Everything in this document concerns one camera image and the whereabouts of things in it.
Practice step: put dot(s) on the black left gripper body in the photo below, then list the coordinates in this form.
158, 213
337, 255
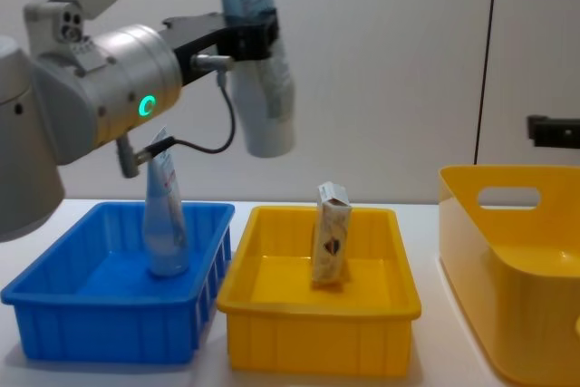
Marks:
195, 33

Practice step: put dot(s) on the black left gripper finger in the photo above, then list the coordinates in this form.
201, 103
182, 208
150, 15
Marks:
247, 45
274, 15

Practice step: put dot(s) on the white and teal cosmetic tube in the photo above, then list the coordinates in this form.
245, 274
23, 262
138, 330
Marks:
267, 110

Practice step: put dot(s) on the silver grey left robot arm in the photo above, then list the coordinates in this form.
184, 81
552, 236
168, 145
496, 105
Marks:
113, 74

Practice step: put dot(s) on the pale blue cosmetic tube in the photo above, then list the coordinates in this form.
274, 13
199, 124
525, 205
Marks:
165, 233

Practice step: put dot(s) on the cream patterned carton box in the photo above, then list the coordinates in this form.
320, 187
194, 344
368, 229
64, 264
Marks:
331, 242

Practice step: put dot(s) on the yellow plastic bin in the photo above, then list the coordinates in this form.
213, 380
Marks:
317, 337

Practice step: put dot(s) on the blue plastic bin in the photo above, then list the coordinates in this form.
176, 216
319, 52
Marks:
113, 328

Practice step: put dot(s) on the black wall bracket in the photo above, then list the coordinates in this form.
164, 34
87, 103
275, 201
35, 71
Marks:
555, 132

